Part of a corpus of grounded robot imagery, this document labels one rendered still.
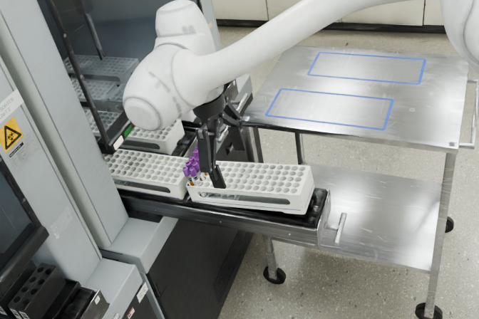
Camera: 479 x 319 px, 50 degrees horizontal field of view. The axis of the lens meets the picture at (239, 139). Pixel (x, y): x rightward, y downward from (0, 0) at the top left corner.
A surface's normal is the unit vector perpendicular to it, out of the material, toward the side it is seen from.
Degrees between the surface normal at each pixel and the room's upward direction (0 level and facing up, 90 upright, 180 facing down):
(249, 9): 90
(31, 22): 90
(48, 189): 90
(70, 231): 90
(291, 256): 0
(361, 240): 0
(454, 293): 0
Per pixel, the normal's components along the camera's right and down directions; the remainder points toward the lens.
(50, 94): 0.93, 0.11
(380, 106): -0.15, -0.77
